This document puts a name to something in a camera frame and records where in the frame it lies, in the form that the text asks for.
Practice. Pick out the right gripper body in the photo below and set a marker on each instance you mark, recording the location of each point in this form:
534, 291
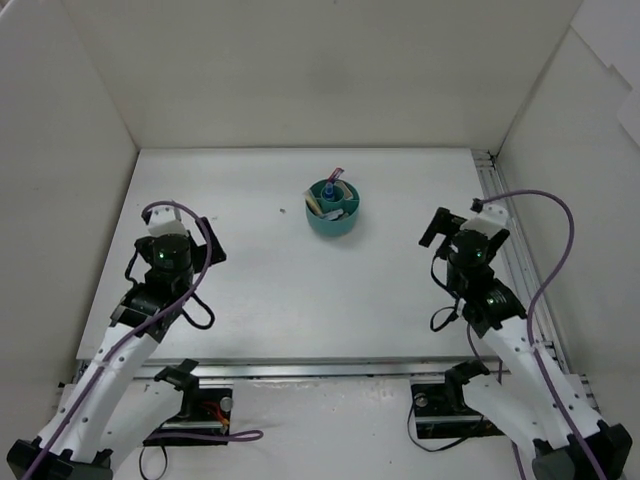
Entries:
436, 226

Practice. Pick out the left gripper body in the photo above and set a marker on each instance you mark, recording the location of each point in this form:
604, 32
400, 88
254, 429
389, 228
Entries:
212, 245

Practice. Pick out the pink white stapler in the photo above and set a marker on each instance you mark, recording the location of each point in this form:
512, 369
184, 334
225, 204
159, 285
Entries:
333, 215

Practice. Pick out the purple pen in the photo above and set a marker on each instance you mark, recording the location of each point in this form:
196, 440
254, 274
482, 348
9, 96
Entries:
335, 175

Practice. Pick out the clear spray bottle blue cap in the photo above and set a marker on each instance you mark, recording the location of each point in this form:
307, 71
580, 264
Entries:
328, 192

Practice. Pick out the yellow highlighter pen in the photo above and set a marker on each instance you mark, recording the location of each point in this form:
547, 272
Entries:
312, 203

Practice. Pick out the beige eraser block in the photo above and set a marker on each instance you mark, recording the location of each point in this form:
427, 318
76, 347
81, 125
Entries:
347, 193

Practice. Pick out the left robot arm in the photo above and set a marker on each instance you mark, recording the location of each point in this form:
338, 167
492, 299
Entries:
88, 438

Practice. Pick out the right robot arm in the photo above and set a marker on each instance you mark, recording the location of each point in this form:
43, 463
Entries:
550, 422

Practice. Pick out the teal round organizer container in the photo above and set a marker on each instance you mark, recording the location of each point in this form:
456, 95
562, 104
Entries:
346, 222

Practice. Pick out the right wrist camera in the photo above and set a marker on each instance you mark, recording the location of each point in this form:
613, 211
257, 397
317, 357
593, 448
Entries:
489, 218

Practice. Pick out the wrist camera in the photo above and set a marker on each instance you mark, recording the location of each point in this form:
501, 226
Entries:
489, 218
164, 220

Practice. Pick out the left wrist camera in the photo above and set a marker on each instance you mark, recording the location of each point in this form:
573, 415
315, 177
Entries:
164, 220

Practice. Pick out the aluminium rail right side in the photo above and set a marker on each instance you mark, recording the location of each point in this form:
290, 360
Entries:
518, 260

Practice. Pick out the aluminium rail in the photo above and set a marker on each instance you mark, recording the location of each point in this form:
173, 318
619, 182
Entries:
302, 370
518, 260

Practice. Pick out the aluminium rail front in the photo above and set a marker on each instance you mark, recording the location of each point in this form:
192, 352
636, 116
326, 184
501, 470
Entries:
302, 370

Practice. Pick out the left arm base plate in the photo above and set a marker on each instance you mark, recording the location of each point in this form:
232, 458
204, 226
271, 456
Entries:
207, 424

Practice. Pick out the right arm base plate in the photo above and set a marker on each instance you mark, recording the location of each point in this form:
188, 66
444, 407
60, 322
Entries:
436, 419

